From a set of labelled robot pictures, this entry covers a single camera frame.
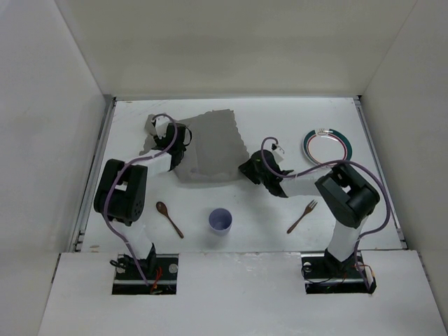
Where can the right aluminium table rail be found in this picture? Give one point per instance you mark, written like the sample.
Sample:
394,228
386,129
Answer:
396,222

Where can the white plate green red rim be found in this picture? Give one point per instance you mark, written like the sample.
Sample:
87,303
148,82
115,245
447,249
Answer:
324,145

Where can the aluminium table rail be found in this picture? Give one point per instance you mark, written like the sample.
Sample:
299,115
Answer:
396,222
81,221

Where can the brown wooden fork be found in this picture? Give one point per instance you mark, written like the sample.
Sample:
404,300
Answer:
308,209

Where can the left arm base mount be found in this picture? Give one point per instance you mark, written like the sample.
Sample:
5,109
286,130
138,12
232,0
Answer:
162,279

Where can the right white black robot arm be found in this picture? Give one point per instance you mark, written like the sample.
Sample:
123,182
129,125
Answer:
350,191

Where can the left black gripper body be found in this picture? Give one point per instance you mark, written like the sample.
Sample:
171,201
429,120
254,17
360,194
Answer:
158,141

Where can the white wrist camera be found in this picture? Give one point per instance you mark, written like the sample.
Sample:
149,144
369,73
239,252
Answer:
277,149
156,126

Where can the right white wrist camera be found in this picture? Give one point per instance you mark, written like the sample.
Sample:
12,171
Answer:
277,149

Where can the left aluminium table rail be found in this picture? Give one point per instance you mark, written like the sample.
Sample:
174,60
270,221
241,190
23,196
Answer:
81,221

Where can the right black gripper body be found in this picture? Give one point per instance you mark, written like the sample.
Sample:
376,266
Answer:
250,169

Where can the lilac plastic cup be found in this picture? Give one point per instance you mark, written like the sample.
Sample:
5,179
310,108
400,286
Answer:
220,221

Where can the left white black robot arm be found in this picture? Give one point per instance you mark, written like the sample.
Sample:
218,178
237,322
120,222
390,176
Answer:
121,193

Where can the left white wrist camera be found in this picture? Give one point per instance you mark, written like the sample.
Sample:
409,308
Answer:
156,126

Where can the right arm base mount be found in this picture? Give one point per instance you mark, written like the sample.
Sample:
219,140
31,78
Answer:
323,275

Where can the brown wooden spoon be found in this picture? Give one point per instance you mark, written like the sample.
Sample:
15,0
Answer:
162,209

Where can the grey cloth placemat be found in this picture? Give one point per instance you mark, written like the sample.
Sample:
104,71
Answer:
215,151

